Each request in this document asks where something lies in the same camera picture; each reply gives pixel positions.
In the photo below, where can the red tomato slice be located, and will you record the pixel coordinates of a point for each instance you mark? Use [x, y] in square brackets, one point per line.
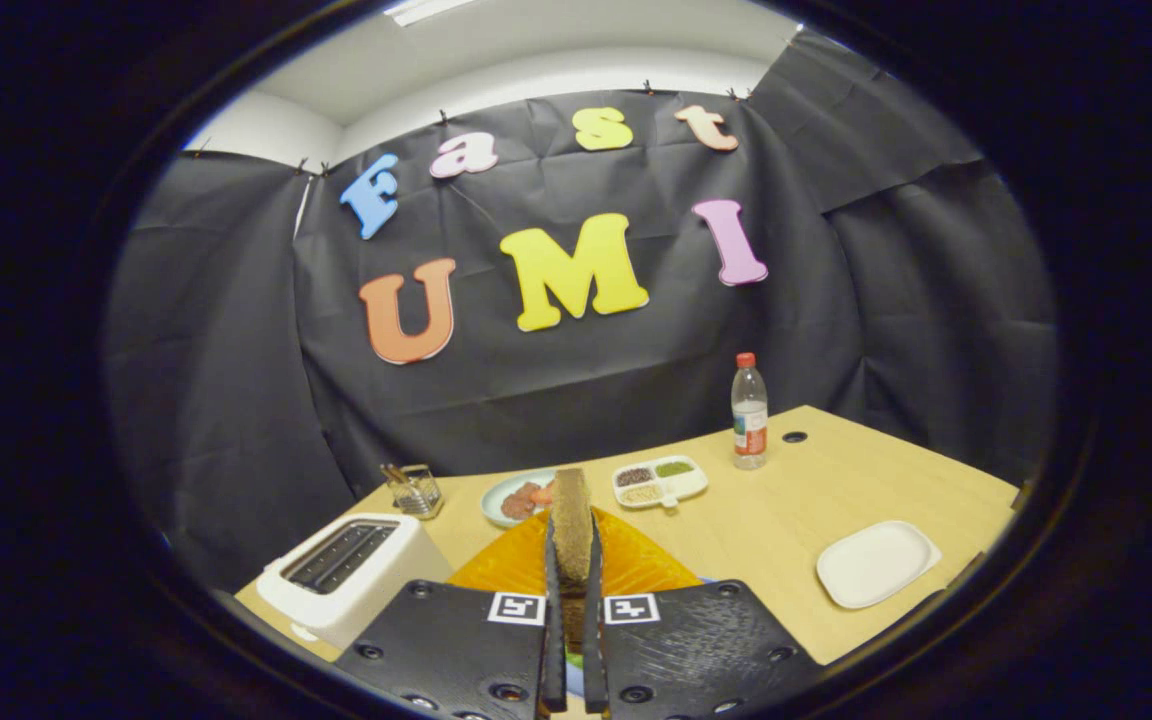
[542, 494]

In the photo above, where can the wooden sticks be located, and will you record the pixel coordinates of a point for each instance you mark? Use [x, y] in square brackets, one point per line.
[394, 472]

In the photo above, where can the black backdrop cloth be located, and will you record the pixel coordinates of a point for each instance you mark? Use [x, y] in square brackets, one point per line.
[586, 380]

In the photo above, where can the blue round plate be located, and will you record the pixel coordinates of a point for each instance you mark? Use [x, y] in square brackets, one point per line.
[574, 682]

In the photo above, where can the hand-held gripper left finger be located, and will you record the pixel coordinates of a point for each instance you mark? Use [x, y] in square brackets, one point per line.
[456, 650]

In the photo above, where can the metal mesh holder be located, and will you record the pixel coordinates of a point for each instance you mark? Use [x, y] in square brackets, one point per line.
[421, 495]

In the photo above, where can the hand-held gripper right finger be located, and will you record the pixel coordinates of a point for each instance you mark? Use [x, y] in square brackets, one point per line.
[696, 650]

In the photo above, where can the brown meat slice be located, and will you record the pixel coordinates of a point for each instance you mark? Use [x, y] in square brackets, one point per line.
[518, 503]

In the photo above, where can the white rectangular plate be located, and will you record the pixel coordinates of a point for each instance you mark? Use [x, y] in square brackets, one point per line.
[876, 565]

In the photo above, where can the white divided seasoning tray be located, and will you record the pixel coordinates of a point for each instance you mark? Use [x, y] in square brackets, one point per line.
[691, 487]

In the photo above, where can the clear plastic water bottle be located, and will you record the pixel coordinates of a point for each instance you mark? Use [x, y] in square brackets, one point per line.
[749, 420]

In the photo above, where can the green seasoning pile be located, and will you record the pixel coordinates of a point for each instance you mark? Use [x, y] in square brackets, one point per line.
[674, 468]

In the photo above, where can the pale green round plate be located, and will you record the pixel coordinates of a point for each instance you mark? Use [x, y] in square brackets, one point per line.
[494, 505]

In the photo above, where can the white toaster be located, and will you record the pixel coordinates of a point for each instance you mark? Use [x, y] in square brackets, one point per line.
[376, 590]

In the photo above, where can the dark brown seeds pile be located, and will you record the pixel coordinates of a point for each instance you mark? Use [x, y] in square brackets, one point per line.
[634, 476]

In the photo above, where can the ceiling light panel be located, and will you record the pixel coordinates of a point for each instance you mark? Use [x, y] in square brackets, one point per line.
[426, 8]

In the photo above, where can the brown bread slice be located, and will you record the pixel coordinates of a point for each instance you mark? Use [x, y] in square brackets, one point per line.
[572, 530]

